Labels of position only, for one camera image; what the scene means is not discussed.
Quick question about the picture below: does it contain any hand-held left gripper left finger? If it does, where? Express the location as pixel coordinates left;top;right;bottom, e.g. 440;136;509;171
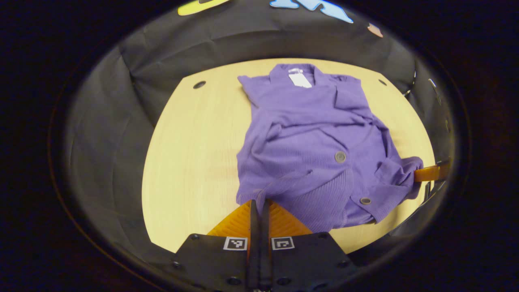
172;200;260;292

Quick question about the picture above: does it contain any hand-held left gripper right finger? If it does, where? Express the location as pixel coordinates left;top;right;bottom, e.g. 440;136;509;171
262;200;358;292

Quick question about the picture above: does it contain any purple knit cardigan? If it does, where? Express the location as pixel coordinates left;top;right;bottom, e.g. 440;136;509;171
236;63;424;233

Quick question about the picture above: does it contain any white paper hang tag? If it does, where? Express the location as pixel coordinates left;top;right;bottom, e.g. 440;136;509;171
289;72;313;88

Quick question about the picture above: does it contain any black backdrop cloth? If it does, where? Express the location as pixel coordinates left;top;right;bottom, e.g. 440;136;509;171
65;0;457;284

